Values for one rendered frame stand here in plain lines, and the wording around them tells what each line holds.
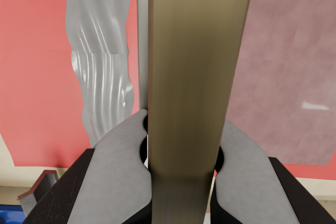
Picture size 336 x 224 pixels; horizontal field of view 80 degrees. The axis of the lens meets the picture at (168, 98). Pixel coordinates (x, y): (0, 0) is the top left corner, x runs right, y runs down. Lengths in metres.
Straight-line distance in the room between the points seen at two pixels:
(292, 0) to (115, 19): 0.19
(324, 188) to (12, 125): 0.52
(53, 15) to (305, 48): 0.30
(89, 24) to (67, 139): 0.18
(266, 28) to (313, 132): 0.18
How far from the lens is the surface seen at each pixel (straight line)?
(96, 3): 0.25
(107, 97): 0.28
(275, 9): 0.27
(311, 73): 0.32
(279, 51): 0.29
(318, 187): 0.47
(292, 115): 0.34
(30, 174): 0.44
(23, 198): 0.36
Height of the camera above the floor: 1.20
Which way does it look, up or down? 63 degrees down
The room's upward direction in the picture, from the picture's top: 178 degrees counter-clockwise
